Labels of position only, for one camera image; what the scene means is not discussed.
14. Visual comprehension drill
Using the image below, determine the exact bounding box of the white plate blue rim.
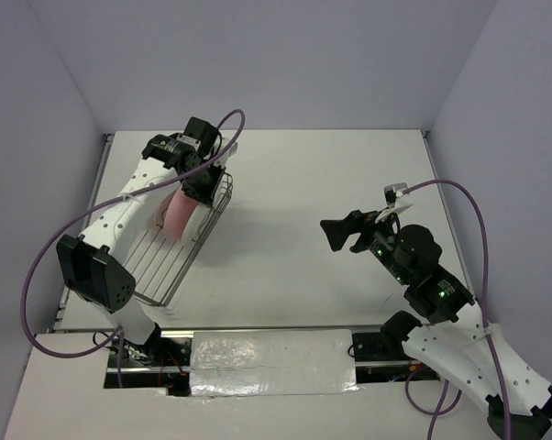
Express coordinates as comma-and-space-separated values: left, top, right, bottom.
149, 192, 173, 228

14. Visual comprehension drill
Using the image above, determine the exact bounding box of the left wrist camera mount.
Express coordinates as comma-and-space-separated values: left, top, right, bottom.
210, 135, 238, 168

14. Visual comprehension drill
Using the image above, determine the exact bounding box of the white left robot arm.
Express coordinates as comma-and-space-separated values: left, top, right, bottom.
56, 117, 228, 366

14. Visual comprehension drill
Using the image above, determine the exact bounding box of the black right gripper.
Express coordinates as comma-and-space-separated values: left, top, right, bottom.
318, 203, 410, 283

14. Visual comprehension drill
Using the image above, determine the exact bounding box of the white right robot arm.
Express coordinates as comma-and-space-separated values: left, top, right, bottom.
320, 211, 552, 439

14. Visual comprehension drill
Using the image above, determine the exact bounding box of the metal wire dish rack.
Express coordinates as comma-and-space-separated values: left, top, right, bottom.
126, 173, 233, 308

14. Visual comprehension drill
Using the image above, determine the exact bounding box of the white strawberry pattern plate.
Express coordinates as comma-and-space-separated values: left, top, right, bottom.
180, 203, 211, 241

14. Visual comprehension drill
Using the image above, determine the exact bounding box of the pink plate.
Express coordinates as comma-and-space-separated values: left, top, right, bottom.
163, 189, 198, 241

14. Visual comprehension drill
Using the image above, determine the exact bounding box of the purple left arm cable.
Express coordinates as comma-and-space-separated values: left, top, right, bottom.
19, 109, 247, 384

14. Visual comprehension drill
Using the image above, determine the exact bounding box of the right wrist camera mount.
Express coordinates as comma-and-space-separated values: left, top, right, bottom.
383, 182, 413, 215

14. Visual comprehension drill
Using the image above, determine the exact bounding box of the silver foil tape cover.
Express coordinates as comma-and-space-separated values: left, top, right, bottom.
189, 329, 358, 397

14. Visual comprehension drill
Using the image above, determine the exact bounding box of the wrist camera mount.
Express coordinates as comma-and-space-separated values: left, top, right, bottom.
210, 135, 238, 168
383, 182, 413, 215

